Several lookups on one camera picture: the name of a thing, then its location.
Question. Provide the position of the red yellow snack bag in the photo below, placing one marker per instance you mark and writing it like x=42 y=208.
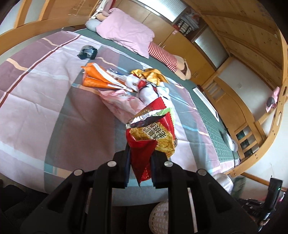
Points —
x=151 y=129

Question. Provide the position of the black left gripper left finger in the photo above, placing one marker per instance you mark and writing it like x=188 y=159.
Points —
x=112 y=174

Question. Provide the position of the white red plastic bag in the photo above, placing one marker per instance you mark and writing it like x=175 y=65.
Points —
x=145 y=90

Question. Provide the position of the plaid pink grey bedspread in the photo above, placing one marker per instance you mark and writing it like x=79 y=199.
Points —
x=51 y=124

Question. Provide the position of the striped plush doll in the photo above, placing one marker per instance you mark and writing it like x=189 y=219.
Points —
x=176 y=64

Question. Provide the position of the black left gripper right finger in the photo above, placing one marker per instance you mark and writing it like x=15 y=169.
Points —
x=181 y=212

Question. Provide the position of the pink printed plastic bag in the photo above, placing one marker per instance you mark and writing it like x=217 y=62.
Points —
x=122 y=105

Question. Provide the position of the wooden wall cabinets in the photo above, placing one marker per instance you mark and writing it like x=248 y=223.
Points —
x=167 y=37

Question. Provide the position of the pink pillow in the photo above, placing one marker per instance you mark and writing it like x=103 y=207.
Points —
x=126 y=31

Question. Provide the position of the white round object on mat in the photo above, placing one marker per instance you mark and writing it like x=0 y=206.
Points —
x=230 y=143

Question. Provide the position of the gold crumpled foil wrapper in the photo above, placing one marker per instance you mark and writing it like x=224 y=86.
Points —
x=151 y=75

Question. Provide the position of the grey small pillow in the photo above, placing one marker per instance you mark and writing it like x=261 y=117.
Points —
x=92 y=24

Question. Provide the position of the wooden bed frame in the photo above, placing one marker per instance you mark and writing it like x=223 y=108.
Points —
x=252 y=32

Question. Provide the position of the black plastic bag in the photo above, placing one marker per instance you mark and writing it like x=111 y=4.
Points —
x=87 y=52

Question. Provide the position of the green bed mat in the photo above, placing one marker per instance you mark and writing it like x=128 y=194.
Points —
x=214 y=127

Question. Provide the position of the white flat board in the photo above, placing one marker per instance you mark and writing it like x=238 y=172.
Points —
x=206 y=102

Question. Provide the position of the orange white plastic bag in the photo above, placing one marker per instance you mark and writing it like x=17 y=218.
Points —
x=96 y=76

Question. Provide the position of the blue white medicine box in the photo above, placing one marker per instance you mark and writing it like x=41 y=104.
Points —
x=116 y=75

